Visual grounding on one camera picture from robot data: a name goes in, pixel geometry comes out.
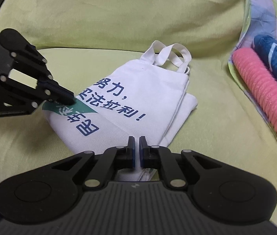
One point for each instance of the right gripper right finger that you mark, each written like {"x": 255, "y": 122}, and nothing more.
{"x": 161, "y": 159}

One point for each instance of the pink knitted blanket roll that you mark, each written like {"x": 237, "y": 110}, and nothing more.
{"x": 259, "y": 81}

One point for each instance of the white canvas tote bag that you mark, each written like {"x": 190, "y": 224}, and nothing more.
{"x": 144, "y": 97}

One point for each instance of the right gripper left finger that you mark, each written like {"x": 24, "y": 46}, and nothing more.
{"x": 109, "y": 163}

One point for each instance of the light green sofa cover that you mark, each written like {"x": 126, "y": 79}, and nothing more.
{"x": 86, "y": 40}

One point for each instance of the patchwork quilt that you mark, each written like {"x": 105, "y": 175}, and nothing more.
{"x": 260, "y": 17}

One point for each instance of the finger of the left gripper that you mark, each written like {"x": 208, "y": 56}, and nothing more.
{"x": 62, "y": 96}
{"x": 52, "y": 87}

